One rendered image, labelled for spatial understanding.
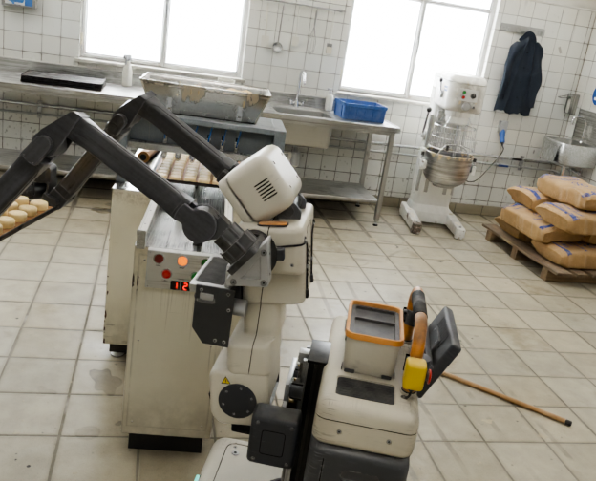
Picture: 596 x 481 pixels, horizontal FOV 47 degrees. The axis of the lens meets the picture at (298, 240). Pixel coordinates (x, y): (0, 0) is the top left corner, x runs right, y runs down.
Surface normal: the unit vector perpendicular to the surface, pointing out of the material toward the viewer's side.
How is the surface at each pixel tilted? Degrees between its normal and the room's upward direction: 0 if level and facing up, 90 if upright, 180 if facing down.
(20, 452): 0
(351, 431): 90
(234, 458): 0
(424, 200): 90
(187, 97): 115
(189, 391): 90
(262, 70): 90
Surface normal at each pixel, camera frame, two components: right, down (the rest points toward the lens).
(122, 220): 0.08, 0.32
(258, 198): -0.13, 0.29
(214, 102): 0.02, 0.69
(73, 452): 0.15, -0.94
